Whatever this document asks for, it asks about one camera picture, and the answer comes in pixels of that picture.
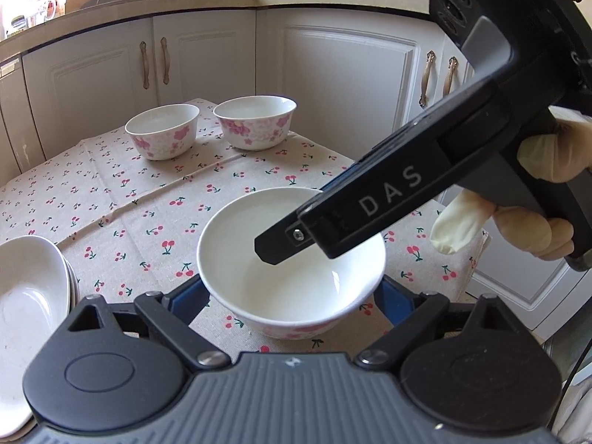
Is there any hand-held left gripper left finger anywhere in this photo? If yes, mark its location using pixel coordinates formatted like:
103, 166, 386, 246
62, 282, 232, 373

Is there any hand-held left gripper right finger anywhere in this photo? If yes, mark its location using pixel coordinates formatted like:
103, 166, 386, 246
356, 277, 537, 373

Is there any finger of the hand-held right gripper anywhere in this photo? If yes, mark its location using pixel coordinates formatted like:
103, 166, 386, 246
254, 216, 325, 266

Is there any large pink floral bowl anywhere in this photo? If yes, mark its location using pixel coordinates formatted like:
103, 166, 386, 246
196, 186, 387, 340

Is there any large white fruit-print plate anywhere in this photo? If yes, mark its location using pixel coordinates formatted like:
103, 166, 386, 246
0, 263, 81, 433

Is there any person's right hand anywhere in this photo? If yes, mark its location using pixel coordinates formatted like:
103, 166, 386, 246
432, 106, 592, 260

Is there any cherry print tablecloth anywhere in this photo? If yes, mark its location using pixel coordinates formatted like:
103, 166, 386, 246
0, 97, 491, 366

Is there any white cabinet door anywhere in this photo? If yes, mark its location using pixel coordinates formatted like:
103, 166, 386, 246
414, 39, 588, 334
266, 9, 438, 162
21, 16, 155, 160
152, 9, 258, 107

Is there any white cloth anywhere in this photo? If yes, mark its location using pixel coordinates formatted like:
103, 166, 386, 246
552, 370, 592, 444

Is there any grey stone kitchen countertop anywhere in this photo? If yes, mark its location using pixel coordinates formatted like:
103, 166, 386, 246
0, 0, 432, 61

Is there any bronze cabinet handle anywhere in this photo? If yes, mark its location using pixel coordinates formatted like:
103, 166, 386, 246
160, 37, 171, 86
418, 51, 438, 106
441, 57, 458, 98
139, 41, 151, 90

